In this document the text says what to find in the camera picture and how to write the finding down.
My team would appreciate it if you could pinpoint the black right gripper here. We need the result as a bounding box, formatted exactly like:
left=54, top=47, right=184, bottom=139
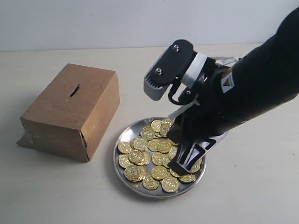
left=167, top=57, right=236, bottom=175

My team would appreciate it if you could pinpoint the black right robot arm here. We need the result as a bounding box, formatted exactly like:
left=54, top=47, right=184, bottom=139
left=167, top=9, right=299, bottom=143

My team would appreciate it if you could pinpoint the brown cardboard coin box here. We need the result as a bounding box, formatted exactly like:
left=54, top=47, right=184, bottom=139
left=17, top=63, right=120, bottom=162

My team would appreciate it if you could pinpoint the gold coin back top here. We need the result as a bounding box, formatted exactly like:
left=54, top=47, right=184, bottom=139
left=162, top=118, right=174, bottom=126

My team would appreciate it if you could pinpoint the gold coin back left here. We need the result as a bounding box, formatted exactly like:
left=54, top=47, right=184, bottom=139
left=140, top=126, right=155, bottom=141

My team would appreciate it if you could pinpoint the gold coin front right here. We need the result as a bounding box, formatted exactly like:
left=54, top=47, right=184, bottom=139
left=161, top=176, right=179, bottom=193

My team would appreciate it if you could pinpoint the round silver metal plate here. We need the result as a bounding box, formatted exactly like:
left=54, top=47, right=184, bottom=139
left=113, top=117, right=206, bottom=199

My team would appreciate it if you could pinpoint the gold coin left stack top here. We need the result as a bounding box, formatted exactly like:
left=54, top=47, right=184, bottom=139
left=128, top=149, right=143, bottom=163

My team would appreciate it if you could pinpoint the gold coin stack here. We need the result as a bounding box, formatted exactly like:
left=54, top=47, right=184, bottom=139
left=128, top=149, right=143, bottom=163
left=124, top=165, right=146, bottom=182

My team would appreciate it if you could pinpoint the gold coin front centre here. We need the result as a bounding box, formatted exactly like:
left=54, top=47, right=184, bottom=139
left=142, top=175, right=160, bottom=190

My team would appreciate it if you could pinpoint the gold coin stack front left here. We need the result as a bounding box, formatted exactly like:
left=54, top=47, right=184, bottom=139
left=124, top=165, right=146, bottom=182

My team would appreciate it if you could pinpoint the gold coin far left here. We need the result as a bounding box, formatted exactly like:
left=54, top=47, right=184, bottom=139
left=117, top=141, right=132, bottom=154

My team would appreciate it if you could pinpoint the gold coin lower left edge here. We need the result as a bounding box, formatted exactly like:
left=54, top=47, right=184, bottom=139
left=118, top=154, right=132, bottom=168

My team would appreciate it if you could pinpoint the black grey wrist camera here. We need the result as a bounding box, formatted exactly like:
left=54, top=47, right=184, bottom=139
left=143, top=39, right=196, bottom=101

